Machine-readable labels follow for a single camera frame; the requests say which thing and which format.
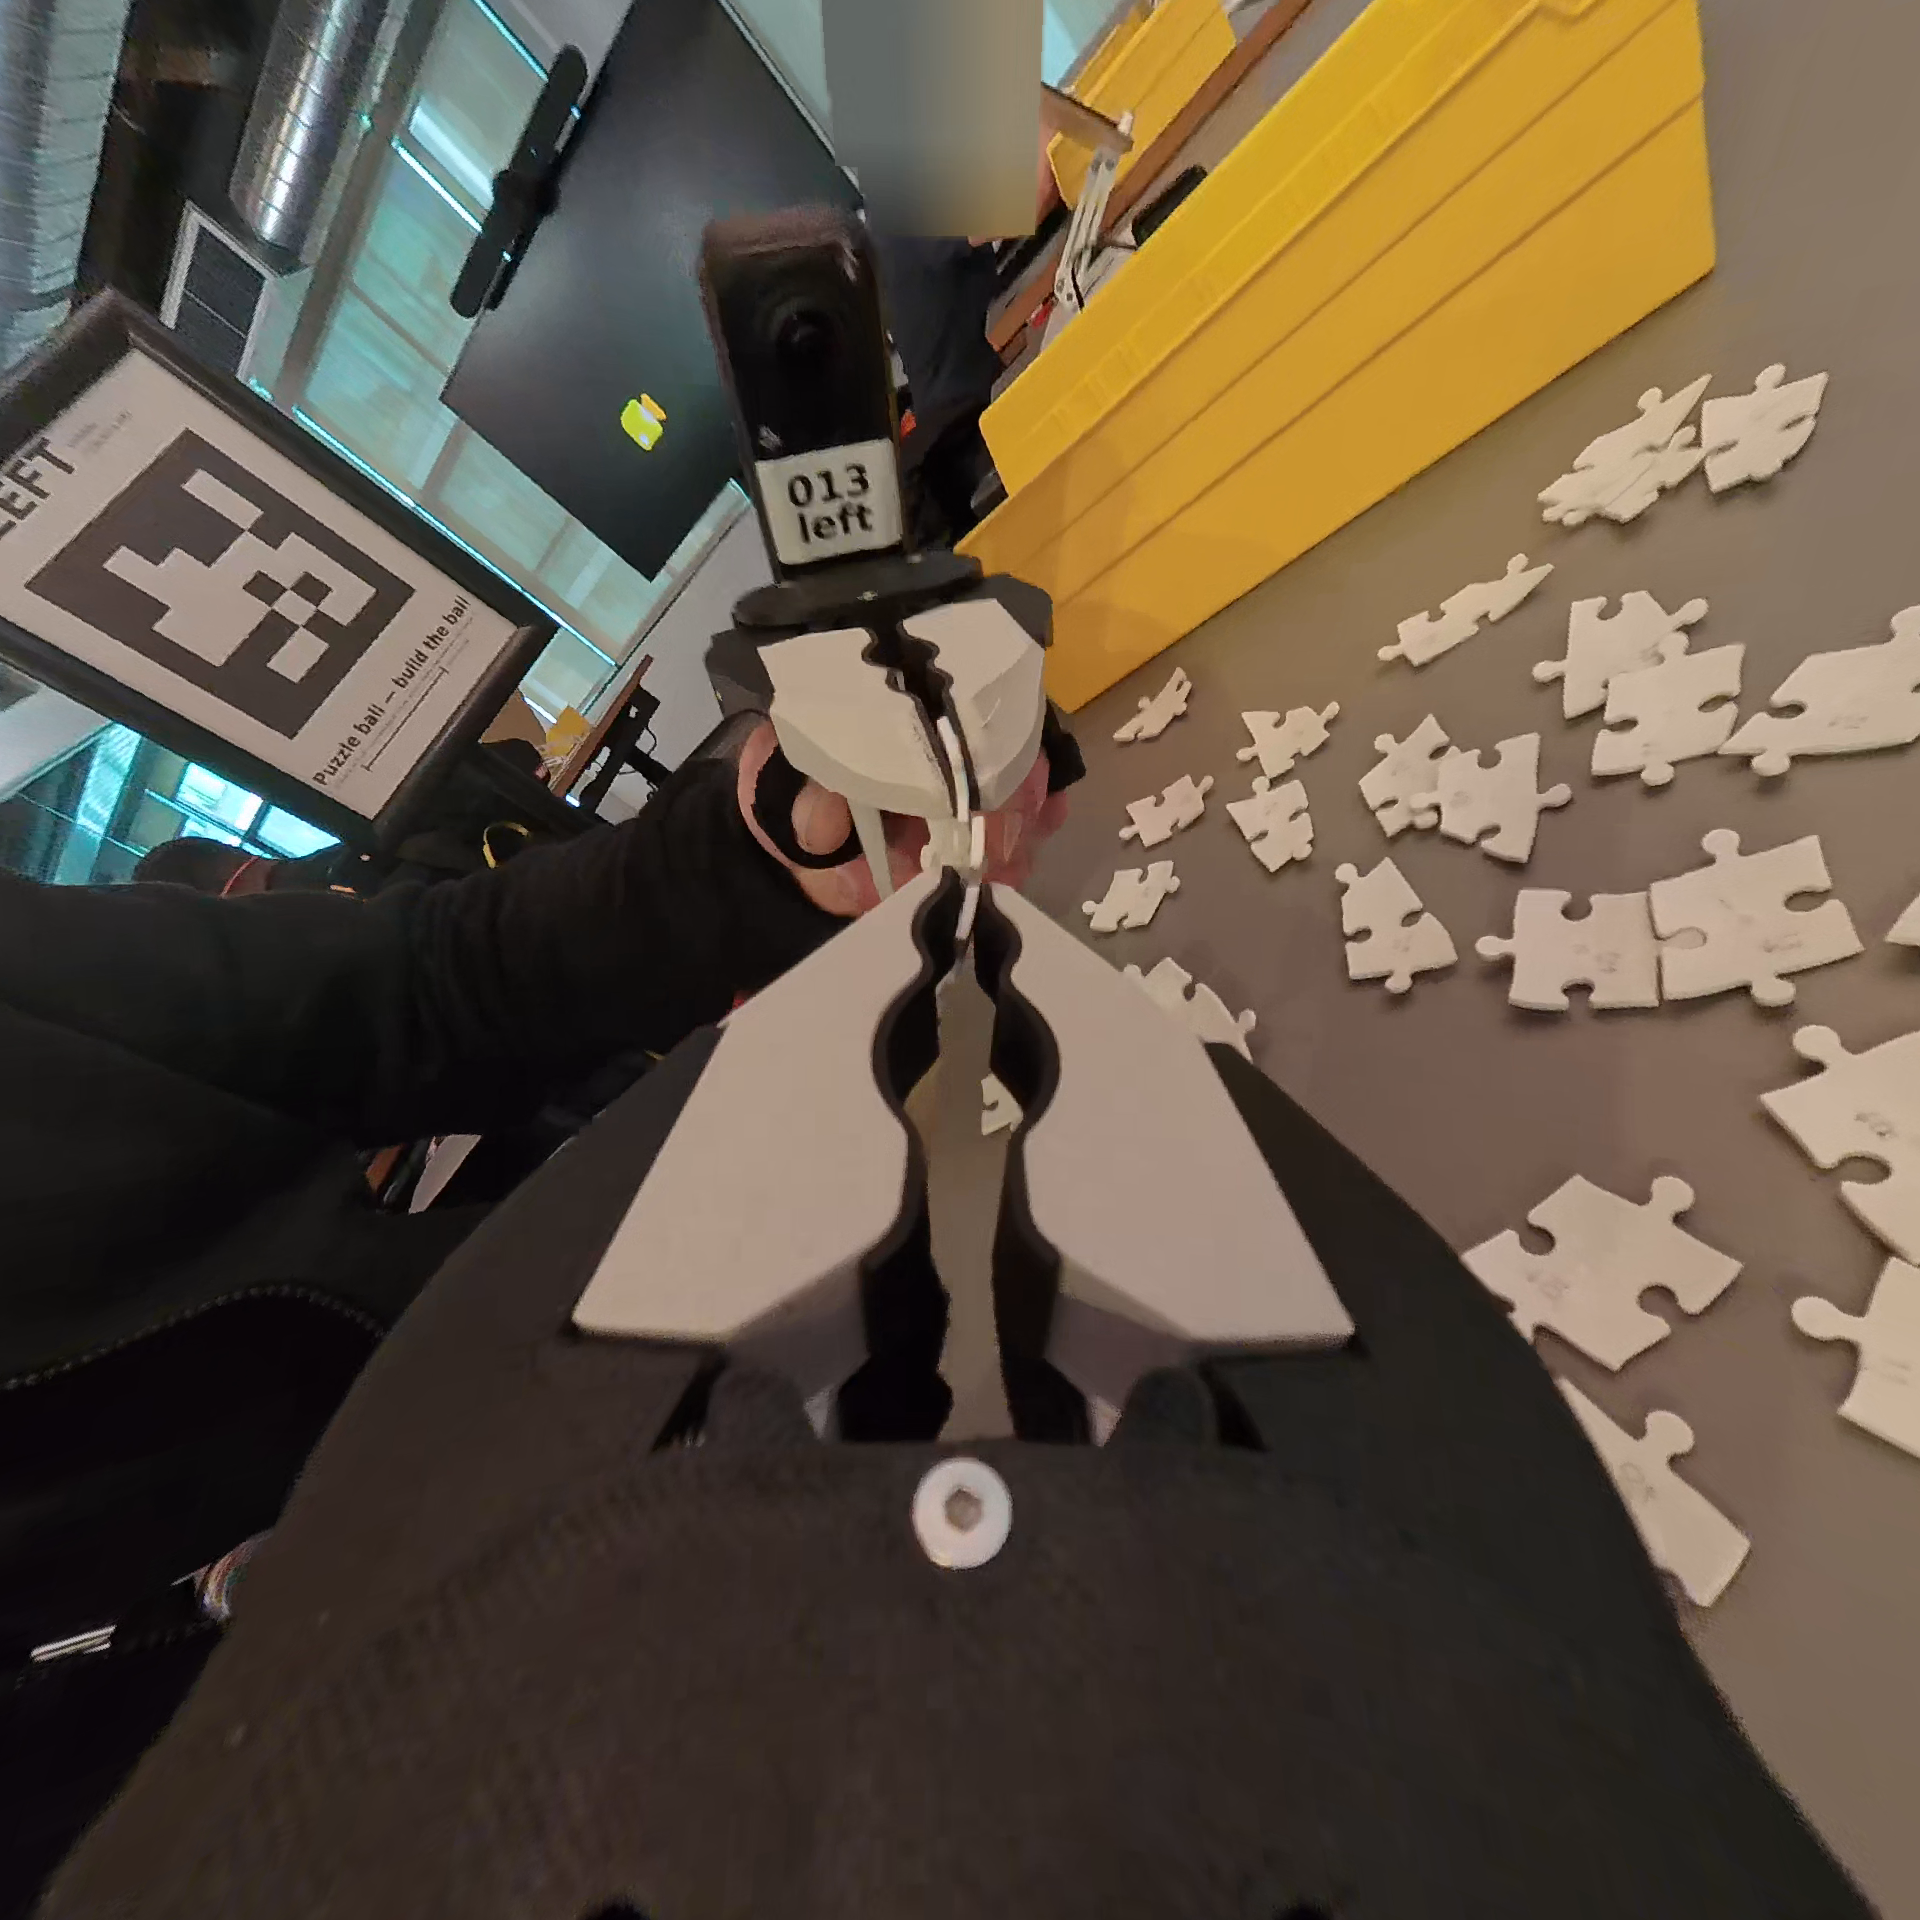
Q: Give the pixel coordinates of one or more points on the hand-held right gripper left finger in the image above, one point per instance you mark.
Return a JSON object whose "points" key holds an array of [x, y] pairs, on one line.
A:
{"points": [[750, 1200]]}

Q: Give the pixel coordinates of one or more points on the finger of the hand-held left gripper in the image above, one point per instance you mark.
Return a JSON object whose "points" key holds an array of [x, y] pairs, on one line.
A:
{"points": [[841, 720], [997, 690]]}

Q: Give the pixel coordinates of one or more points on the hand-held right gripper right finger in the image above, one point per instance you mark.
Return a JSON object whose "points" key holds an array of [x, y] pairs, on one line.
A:
{"points": [[1184, 1200]]}

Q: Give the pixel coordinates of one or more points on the assembled white puzzle section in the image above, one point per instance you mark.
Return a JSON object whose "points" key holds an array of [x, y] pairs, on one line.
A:
{"points": [[959, 840]]}

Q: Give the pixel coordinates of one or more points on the person's left forearm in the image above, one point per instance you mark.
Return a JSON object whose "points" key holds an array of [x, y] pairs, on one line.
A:
{"points": [[375, 975]]}

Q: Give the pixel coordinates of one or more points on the scattered loose white puzzle pieces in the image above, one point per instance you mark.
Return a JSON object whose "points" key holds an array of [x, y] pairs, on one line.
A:
{"points": [[1591, 945]]}

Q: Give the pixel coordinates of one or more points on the person's left hand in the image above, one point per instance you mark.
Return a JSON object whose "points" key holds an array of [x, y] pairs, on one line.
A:
{"points": [[817, 854]]}

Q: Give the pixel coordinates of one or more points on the black video bar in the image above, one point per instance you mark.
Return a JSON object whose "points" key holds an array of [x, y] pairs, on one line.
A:
{"points": [[517, 179]]}

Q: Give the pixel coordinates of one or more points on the yellow plastic bin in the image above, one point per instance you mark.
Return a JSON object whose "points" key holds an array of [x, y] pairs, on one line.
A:
{"points": [[1350, 329]]}

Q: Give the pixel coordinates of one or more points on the framed marker sign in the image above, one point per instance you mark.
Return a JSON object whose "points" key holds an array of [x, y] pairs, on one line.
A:
{"points": [[225, 584]]}

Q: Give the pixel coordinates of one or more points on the black wall monitor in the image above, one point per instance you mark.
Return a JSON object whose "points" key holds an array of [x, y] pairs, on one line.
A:
{"points": [[645, 300]]}

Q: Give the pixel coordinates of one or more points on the silver ventilation duct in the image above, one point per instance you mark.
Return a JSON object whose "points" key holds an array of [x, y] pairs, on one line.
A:
{"points": [[308, 120]]}

